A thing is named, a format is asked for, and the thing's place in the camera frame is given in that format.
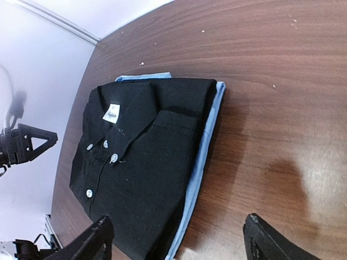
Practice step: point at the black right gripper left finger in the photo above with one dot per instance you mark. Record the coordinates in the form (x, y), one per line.
(94, 243)

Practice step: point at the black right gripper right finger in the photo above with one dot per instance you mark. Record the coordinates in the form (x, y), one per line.
(262, 241)

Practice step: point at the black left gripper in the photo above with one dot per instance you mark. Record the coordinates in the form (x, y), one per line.
(24, 144)

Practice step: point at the black long sleeve shirt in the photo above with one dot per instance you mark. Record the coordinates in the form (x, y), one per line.
(109, 110)

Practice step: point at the light blue shirt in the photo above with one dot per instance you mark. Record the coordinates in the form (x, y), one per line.
(200, 162)

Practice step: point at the left aluminium frame post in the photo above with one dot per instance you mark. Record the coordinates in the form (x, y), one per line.
(58, 20)

